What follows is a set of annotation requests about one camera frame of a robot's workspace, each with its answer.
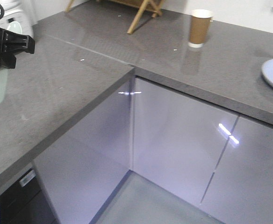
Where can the brown paper cup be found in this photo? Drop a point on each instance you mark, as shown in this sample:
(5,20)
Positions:
(199,25)

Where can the mint green plastic spoon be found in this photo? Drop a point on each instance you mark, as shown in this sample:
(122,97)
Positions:
(16,28)

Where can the white rice cooker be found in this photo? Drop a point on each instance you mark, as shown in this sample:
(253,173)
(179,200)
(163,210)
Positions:
(14,11)

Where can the black built-in dishwasher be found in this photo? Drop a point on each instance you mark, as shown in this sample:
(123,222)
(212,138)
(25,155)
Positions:
(25,203)

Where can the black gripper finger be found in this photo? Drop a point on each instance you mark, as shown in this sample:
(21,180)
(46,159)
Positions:
(8,61)
(11,42)

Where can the wooden rack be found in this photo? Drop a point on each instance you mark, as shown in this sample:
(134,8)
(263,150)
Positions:
(113,16)

